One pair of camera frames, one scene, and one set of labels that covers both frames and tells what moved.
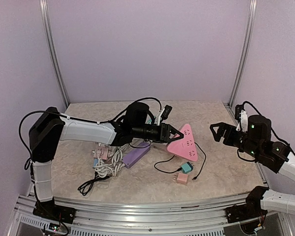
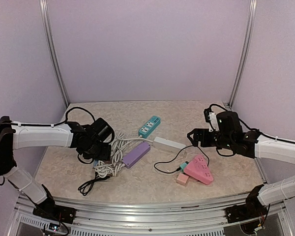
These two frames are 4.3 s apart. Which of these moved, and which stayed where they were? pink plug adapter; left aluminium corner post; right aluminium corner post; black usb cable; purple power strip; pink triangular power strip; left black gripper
Moved: left black gripper; pink triangular power strip; black usb cable
Stayed: pink plug adapter; right aluminium corner post; purple power strip; left aluminium corner post
